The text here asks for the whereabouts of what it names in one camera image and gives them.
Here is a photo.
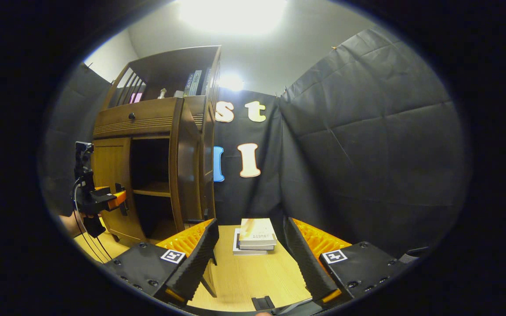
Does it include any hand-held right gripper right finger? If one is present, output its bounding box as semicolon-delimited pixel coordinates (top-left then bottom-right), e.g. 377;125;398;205
284;217;410;309

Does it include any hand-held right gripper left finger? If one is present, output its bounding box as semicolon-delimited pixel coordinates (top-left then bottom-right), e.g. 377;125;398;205
103;219;220;307

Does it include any wooden shoe cabinet door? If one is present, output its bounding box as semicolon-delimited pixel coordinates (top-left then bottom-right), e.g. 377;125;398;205
93;137;134;243
169;97;205;225

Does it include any wooden double-door shoe cabinet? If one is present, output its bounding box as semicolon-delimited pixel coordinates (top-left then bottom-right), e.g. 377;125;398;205
93;45;222;246

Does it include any white book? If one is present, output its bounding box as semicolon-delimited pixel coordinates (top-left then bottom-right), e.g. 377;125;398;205
233;228;269;256

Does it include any beige cover book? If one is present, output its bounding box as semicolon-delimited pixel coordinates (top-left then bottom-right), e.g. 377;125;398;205
239;218;277;247

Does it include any wooden drawer with black knob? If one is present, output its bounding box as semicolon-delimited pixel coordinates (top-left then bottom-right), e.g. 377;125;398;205
94;97;183;140

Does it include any black backdrop cloth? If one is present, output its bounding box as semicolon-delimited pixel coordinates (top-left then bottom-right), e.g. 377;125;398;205
44;26;471;259

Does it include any small ceiling light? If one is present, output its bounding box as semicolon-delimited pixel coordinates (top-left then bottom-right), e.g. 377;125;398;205
220;72;245;92

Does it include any large ceiling light panel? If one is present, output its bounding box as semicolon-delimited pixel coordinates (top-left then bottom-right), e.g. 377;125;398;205
178;0;289;36

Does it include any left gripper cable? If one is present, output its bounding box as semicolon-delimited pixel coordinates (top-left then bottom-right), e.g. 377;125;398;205
72;178;114;262

